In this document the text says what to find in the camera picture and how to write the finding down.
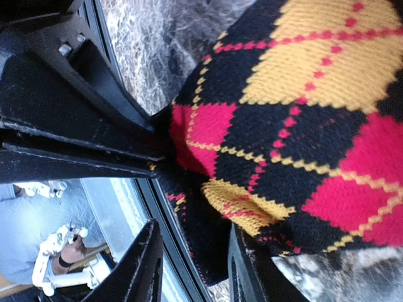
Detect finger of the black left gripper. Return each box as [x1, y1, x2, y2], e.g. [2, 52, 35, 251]
[1, 18, 164, 157]
[1, 143, 155, 184]

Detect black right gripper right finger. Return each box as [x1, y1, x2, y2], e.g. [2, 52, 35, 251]
[228, 225, 307, 302]

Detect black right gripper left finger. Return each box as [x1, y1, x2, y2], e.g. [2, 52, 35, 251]
[84, 219, 163, 302]

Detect red orange argyle sock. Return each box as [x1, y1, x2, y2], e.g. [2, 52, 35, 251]
[151, 1, 402, 286]

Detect seated operator person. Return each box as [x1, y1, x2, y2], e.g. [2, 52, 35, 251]
[1, 179, 105, 285]

